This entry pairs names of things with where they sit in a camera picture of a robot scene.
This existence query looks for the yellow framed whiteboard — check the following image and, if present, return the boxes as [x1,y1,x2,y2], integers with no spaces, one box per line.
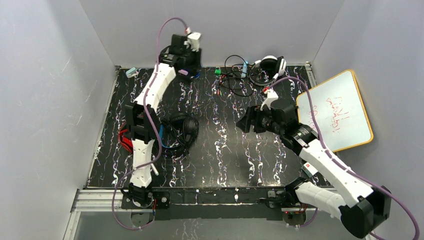
[296,69,374,152]

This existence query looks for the white headphones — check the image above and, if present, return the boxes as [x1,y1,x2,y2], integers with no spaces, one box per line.
[246,55,287,87]

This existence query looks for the light blue marker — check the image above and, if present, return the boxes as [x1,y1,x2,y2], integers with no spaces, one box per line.
[240,61,249,79]

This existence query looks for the mint eraser block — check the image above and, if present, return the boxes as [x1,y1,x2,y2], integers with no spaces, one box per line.
[125,67,137,78]

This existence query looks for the small white red box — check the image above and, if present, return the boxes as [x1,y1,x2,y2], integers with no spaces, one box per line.
[301,162,318,178]

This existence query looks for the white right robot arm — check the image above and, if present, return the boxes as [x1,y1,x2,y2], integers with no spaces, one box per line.
[236,89,391,239]

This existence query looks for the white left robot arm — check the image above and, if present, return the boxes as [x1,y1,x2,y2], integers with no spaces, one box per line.
[125,32,202,188]

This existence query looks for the pink marker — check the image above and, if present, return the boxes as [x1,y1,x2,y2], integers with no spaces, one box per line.
[178,69,189,76]

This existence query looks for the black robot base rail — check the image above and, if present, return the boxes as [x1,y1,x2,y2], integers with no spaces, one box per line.
[152,187,301,221]

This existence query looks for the blue black headphones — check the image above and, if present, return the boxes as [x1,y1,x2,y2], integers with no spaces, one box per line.
[159,112,200,158]

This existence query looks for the white green marker pen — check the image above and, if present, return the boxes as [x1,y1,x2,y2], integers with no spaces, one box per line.
[150,164,159,176]

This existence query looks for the black cable on table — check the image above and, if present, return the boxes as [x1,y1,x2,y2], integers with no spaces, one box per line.
[218,54,259,98]

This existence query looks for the red headphones with cable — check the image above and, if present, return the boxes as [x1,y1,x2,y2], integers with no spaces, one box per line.
[118,121,133,154]

